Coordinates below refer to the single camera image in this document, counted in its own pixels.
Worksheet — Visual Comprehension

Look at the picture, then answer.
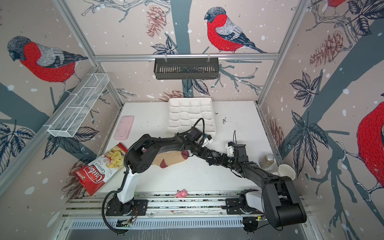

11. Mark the amber jar with lid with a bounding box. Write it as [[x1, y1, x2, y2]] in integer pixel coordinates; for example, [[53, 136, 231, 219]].
[[259, 154, 276, 169]]

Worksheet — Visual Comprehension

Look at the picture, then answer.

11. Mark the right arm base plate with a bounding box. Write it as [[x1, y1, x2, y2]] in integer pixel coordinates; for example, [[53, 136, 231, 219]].
[[222, 189, 264, 215]]

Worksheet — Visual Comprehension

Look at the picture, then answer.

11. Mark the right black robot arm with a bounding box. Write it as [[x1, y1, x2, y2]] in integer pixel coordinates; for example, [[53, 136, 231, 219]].
[[201, 145, 307, 229]]

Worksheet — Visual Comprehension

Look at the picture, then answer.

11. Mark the black grey argyle sock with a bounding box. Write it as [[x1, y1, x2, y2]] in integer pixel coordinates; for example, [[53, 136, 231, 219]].
[[206, 154, 229, 168]]

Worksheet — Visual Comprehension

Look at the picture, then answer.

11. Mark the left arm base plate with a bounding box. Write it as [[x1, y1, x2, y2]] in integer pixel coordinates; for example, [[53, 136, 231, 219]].
[[106, 198, 148, 217]]

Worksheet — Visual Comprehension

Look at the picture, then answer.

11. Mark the white wire mesh shelf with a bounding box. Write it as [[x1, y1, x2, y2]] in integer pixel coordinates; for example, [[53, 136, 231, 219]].
[[48, 73, 110, 138]]

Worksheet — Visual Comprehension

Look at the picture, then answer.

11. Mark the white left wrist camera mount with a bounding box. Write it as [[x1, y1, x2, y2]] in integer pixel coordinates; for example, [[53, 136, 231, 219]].
[[202, 135, 214, 147]]

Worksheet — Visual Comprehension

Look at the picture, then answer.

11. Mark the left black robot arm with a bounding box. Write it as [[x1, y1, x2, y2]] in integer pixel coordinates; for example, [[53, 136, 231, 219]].
[[114, 128, 221, 207]]

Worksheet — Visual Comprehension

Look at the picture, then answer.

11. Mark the horizontal aluminium back bar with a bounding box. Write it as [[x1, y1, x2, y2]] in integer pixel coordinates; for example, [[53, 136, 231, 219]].
[[94, 53, 280, 63]]

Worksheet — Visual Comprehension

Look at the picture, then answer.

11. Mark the red snack chip bag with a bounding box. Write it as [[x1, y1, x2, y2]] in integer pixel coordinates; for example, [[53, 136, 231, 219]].
[[75, 143, 128, 196]]

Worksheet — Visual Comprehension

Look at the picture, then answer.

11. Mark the left wrist corrugated cable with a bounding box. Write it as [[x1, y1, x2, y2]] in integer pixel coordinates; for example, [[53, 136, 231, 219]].
[[191, 117, 206, 136]]

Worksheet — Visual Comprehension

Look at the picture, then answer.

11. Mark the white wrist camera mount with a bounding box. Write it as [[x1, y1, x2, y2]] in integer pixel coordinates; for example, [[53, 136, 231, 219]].
[[202, 135, 214, 147], [226, 142, 236, 157]]

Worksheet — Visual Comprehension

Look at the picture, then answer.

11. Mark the white paper cup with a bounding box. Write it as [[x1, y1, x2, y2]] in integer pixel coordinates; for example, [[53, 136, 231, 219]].
[[278, 164, 296, 180]]

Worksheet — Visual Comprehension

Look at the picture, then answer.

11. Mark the small pink toy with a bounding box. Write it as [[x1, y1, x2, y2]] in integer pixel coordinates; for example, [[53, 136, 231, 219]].
[[175, 189, 188, 198]]

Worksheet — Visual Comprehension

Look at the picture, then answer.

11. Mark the white compartment organizer tray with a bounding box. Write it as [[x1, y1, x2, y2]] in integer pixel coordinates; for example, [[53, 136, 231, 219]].
[[166, 98, 216, 139]]

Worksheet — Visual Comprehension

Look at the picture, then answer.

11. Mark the aluminium front rail frame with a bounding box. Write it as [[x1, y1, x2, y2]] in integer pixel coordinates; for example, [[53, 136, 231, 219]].
[[61, 191, 313, 220]]

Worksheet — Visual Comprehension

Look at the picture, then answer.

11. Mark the beige maroon striped sock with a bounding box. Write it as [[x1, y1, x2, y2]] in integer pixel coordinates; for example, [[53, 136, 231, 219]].
[[152, 150, 190, 169]]

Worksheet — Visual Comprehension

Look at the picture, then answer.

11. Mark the pink rectangular case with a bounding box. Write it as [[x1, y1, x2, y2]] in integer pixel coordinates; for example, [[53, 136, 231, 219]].
[[114, 116, 135, 141]]

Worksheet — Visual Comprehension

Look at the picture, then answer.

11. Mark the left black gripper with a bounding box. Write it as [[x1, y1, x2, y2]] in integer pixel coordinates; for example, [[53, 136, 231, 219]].
[[190, 142, 216, 160]]

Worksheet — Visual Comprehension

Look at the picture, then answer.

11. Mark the left black base cable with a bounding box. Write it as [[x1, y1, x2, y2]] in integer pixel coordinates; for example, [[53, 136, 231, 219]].
[[101, 188, 133, 235]]

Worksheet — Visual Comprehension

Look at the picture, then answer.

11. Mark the black hanging wall basket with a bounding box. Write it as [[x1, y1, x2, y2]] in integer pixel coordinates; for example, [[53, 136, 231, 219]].
[[154, 58, 219, 80]]

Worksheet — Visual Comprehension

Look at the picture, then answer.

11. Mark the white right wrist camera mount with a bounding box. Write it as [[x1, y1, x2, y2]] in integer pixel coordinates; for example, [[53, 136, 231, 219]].
[[226, 142, 236, 157]]

